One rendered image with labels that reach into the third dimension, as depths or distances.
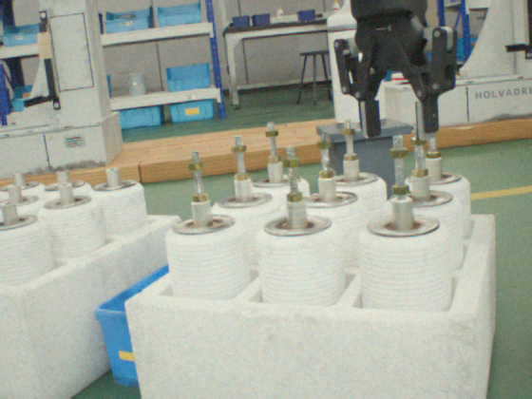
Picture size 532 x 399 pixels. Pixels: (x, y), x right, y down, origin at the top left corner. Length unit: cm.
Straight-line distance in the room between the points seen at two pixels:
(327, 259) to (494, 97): 225
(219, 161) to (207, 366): 185
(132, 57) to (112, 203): 795
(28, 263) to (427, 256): 53
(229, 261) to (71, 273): 28
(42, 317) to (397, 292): 47
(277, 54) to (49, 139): 659
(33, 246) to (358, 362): 48
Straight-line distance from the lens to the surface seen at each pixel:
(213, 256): 70
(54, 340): 90
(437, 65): 59
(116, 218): 105
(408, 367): 63
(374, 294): 65
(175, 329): 72
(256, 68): 895
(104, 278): 96
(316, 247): 66
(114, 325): 90
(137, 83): 535
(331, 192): 79
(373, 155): 110
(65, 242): 97
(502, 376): 89
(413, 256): 62
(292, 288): 67
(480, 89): 283
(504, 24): 306
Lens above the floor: 44
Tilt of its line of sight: 12 degrees down
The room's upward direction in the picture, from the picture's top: 6 degrees counter-clockwise
